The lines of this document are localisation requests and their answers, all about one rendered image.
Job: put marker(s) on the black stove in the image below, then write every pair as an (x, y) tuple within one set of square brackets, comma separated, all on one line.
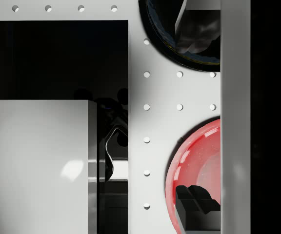
[(45, 122)]

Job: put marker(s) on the black plate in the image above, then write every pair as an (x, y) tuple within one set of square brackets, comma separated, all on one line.
[(157, 29)]

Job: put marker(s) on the red plate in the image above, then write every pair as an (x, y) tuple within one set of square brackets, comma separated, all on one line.
[(191, 161)]

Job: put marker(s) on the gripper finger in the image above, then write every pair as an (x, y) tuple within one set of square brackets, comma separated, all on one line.
[(196, 207), (199, 29)]

